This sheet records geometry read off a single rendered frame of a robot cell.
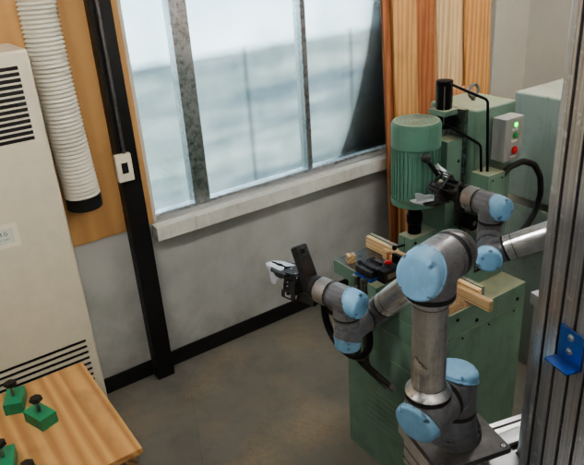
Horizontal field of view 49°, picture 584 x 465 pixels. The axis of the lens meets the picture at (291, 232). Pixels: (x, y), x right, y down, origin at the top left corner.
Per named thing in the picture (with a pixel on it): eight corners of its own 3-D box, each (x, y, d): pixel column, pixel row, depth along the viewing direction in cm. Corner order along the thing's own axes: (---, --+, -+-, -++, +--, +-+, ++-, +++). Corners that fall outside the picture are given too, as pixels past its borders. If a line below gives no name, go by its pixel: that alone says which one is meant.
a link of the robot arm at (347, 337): (375, 340, 180) (374, 307, 176) (350, 359, 173) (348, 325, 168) (353, 331, 185) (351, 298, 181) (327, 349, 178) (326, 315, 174)
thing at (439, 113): (427, 126, 233) (429, 80, 225) (443, 123, 237) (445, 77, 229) (444, 131, 227) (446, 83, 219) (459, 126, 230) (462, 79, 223)
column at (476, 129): (424, 269, 270) (429, 101, 239) (460, 254, 281) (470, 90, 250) (465, 290, 252) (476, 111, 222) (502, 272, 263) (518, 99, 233)
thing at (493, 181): (469, 209, 237) (470, 171, 231) (484, 203, 242) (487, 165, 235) (486, 216, 231) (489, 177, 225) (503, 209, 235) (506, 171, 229)
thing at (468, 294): (382, 258, 260) (382, 249, 258) (386, 256, 261) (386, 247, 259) (488, 312, 219) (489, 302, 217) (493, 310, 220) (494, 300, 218)
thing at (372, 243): (365, 246, 271) (365, 235, 268) (369, 244, 272) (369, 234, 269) (477, 303, 225) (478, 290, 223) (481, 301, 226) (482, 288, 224)
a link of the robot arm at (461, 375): (485, 403, 175) (489, 363, 169) (459, 429, 166) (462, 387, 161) (447, 385, 183) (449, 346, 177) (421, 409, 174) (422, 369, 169)
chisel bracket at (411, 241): (398, 254, 244) (398, 233, 241) (423, 243, 251) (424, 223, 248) (411, 260, 239) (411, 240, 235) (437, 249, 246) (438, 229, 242)
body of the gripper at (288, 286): (279, 295, 185) (309, 309, 177) (279, 268, 182) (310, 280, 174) (297, 288, 190) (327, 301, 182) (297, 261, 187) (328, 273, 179)
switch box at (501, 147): (489, 160, 235) (493, 117, 228) (507, 153, 240) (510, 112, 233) (503, 163, 230) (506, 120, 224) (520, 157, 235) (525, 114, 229)
